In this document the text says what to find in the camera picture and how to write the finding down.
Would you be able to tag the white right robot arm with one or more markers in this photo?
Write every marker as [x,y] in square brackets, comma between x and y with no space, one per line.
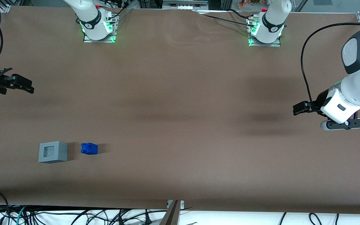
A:
[92,22]

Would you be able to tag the brown table cover sheet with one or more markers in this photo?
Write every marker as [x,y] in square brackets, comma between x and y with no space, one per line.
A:
[180,109]

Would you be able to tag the dark frame beam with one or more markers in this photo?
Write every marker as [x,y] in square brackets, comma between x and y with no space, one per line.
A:
[170,217]

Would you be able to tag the white power strip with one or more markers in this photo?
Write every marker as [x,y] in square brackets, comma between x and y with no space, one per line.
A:
[184,6]

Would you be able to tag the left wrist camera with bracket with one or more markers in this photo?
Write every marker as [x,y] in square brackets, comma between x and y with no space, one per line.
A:
[345,124]

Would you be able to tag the gray square base block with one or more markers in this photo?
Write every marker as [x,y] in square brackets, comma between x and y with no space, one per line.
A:
[59,153]

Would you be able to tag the blue plastic part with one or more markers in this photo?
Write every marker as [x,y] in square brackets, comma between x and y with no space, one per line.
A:
[89,148]

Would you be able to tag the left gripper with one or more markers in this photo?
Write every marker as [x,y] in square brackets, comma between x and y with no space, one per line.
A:
[320,100]

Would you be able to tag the aluminium table edge bracket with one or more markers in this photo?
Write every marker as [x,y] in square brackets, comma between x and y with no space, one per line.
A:
[181,203]

